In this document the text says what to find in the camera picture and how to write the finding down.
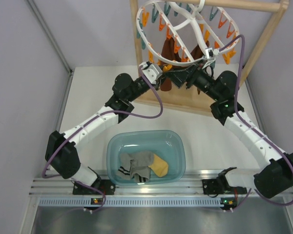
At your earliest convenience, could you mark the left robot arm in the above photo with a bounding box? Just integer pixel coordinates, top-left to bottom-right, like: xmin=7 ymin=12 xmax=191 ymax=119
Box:
xmin=45 ymin=62 xmax=172 ymax=194

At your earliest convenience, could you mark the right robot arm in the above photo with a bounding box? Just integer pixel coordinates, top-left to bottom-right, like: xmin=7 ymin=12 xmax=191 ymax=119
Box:
xmin=164 ymin=64 xmax=293 ymax=199

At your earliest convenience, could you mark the yellow sock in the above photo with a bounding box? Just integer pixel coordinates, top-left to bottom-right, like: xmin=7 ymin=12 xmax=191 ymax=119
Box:
xmin=162 ymin=64 xmax=173 ymax=73
xmin=148 ymin=154 xmax=169 ymax=177

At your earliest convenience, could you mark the purple cable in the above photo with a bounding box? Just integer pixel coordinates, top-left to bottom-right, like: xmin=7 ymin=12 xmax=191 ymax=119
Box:
xmin=41 ymin=63 xmax=164 ymax=213
xmin=214 ymin=34 xmax=293 ymax=213

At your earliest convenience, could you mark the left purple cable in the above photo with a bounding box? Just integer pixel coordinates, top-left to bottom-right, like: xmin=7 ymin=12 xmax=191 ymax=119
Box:
xmin=41 ymin=63 xmax=164 ymax=213

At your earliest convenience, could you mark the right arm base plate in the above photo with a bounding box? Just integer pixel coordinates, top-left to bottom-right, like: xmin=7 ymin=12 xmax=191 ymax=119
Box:
xmin=202 ymin=178 xmax=234 ymax=195

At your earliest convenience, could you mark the aluminium mounting rail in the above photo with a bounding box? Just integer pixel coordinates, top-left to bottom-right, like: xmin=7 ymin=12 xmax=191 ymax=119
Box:
xmin=29 ymin=168 xmax=293 ymax=195

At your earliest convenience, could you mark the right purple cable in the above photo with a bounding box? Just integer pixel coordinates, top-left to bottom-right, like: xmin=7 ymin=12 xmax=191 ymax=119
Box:
xmin=214 ymin=34 xmax=293 ymax=213

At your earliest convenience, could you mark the slotted cable duct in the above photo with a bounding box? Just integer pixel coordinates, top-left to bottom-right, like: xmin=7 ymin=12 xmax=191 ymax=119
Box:
xmin=39 ymin=196 xmax=237 ymax=207

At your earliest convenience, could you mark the grey striped sock left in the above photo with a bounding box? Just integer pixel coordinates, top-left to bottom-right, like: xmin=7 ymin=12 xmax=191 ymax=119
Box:
xmin=117 ymin=153 xmax=135 ymax=180

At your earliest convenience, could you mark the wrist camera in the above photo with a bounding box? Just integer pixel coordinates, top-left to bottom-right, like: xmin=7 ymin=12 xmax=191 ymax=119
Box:
xmin=203 ymin=48 xmax=220 ymax=62
xmin=139 ymin=61 xmax=163 ymax=84

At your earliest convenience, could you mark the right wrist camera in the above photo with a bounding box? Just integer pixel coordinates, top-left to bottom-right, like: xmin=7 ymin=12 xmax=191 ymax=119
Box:
xmin=203 ymin=48 xmax=220 ymax=62

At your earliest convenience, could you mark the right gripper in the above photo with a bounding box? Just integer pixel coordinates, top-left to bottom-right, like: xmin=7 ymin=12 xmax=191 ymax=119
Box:
xmin=165 ymin=59 xmax=221 ymax=102

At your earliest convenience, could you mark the wooden hanging rack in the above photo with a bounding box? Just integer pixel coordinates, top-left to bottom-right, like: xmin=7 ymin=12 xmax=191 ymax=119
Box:
xmin=129 ymin=0 xmax=290 ymax=117

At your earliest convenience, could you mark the white round clip hanger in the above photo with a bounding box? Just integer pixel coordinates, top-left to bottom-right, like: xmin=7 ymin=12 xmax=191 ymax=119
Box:
xmin=135 ymin=0 xmax=240 ymax=66

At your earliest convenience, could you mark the teal plastic tub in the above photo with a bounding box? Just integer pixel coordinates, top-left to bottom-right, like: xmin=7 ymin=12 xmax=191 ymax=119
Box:
xmin=106 ymin=130 xmax=186 ymax=186

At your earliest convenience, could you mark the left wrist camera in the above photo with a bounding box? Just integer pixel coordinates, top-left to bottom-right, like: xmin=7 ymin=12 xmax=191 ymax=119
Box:
xmin=139 ymin=61 xmax=163 ymax=84

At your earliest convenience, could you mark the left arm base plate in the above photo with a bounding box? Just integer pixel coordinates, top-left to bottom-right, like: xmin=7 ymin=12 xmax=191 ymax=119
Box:
xmin=72 ymin=179 xmax=116 ymax=195

